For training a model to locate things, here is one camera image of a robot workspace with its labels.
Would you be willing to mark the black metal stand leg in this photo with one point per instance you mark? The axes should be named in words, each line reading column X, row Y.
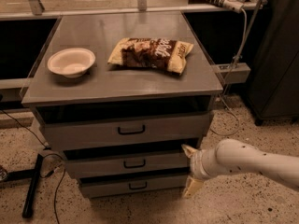
column 33, row 176

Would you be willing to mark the grey side bracket box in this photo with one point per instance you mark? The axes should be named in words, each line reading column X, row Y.
column 228, row 75

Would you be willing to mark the white paper bowl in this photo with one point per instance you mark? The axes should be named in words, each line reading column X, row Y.
column 71, row 63

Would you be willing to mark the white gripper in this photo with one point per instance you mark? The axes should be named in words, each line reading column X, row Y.
column 197, row 166

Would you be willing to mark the grey bottom drawer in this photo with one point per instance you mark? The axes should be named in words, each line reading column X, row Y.
column 133, row 183

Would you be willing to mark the grey back shelf rail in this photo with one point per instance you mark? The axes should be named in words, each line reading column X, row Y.
column 57, row 8

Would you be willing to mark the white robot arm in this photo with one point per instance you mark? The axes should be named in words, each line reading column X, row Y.
column 232, row 157

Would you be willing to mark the dark cabinet at right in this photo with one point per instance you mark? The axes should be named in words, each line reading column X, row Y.
column 272, row 90

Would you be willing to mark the grey top drawer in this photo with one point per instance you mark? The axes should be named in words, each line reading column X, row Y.
column 116, row 132

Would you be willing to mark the yellow brown chip bag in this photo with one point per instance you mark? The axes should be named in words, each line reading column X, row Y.
column 156, row 53

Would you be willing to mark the grey drawer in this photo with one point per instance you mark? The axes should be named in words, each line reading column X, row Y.
column 127, row 164
column 133, row 183
column 116, row 132

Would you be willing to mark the grey drawer cabinet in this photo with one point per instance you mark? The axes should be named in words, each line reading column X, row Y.
column 110, row 92

